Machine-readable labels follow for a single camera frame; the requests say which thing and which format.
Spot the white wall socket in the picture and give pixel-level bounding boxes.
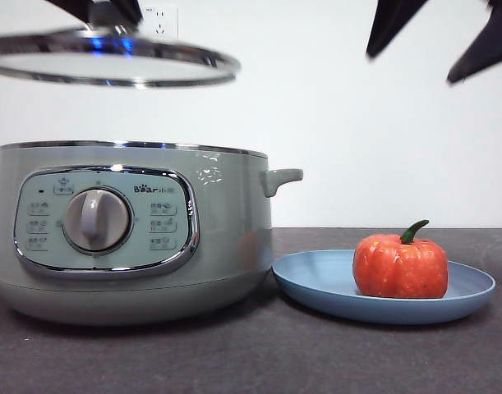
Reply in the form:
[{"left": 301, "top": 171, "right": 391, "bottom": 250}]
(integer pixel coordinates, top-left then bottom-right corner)
[{"left": 140, "top": 6, "right": 180, "bottom": 41}]

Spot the orange pumpkin with green stem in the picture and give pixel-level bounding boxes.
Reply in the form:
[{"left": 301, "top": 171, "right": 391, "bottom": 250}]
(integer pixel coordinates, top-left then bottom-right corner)
[{"left": 352, "top": 219, "right": 449, "bottom": 300}]

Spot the blue plate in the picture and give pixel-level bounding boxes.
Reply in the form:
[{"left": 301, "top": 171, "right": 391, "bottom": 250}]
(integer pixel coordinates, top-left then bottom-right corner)
[{"left": 271, "top": 249, "right": 497, "bottom": 326}]

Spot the pale green electric steamer pot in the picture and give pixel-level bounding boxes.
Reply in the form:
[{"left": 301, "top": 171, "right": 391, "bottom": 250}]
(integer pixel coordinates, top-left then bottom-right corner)
[{"left": 0, "top": 140, "right": 304, "bottom": 328}]

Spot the glass lid with green knob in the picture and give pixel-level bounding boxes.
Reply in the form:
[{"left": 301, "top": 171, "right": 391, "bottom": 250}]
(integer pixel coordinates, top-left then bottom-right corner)
[{"left": 0, "top": 3, "right": 242, "bottom": 89}]

